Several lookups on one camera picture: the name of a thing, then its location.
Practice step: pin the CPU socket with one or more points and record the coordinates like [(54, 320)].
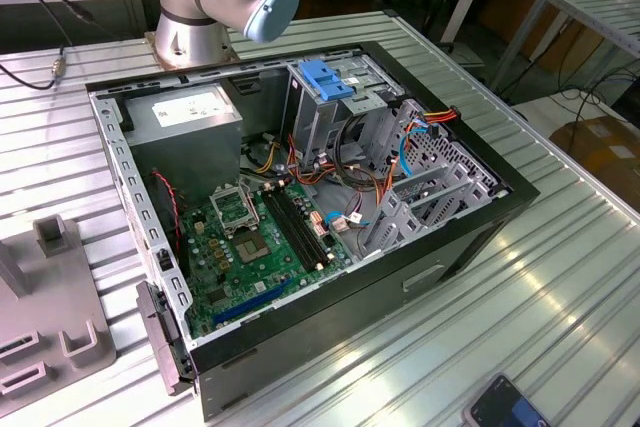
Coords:
[(252, 248)]

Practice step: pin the large cardboard box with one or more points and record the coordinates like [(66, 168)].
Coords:
[(560, 47), (600, 147)]

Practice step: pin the metal slat side table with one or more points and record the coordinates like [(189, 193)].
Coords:
[(590, 7)]

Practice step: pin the cream board power connector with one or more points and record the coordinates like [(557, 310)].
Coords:
[(318, 224)]

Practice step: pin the green motherboard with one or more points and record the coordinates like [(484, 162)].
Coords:
[(240, 287)]

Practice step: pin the black case fan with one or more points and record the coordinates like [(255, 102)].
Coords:
[(165, 232)]

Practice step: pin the grey parts rack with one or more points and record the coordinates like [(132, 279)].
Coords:
[(55, 297)]

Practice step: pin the grey plastic case latch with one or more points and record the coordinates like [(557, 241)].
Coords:
[(160, 337)]

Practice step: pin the black RAM slot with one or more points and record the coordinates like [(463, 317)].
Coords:
[(287, 233), (301, 226), (308, 223), (294, 230)]

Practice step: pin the smartphone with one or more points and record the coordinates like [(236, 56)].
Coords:
[(505, 407)]

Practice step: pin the black PC case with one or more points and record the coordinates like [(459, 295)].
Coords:
[(320, 347)]

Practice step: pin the blue expansion slot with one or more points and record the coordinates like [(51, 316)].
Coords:
[(255, 299)]

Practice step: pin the grey power supply unit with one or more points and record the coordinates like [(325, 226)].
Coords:
[(185, 147)]

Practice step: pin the small black case clip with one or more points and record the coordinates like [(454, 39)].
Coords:
[(164, 261)]

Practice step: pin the blue plastic drive latch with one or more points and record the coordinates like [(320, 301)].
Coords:
[(325, 82)]

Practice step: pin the grey optical drive cage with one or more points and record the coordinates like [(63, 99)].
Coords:
[(310, 122)]

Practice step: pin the grey metal disk bay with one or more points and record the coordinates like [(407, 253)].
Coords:
[(465, 159)]

